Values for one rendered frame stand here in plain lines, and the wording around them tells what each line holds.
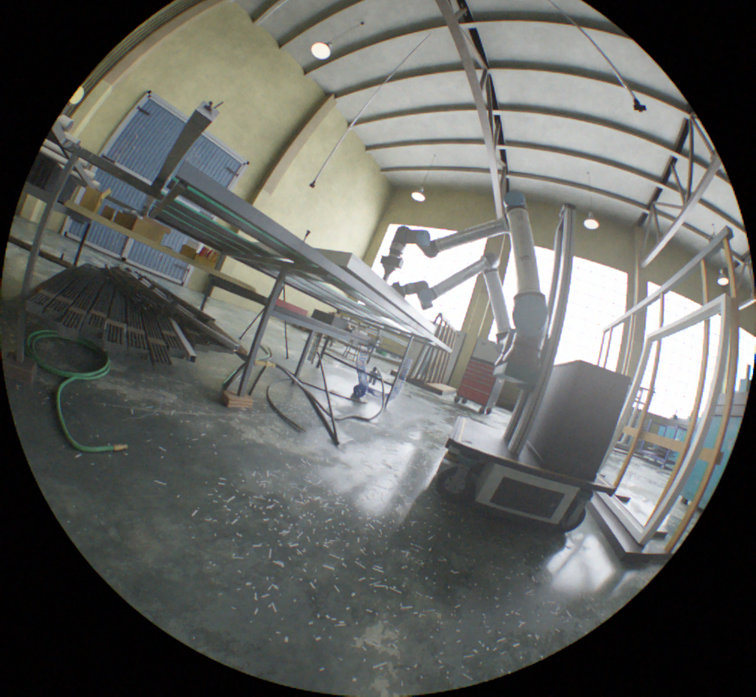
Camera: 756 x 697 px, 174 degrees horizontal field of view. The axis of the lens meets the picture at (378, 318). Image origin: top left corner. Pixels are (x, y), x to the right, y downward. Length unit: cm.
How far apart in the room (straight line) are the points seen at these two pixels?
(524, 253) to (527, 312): 28
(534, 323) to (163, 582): 129
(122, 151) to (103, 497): 724
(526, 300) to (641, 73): 815
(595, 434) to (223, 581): 141
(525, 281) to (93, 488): 157
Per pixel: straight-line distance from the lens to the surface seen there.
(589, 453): 136
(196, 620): 64
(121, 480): 85
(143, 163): 745
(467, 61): 617
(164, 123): 784
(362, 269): 120
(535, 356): 117
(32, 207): 755
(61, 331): 86
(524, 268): 111
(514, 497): 124
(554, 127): 924
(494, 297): 185
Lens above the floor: 61
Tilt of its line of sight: 5 degrees up
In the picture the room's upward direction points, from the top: 21 degrees clockwise
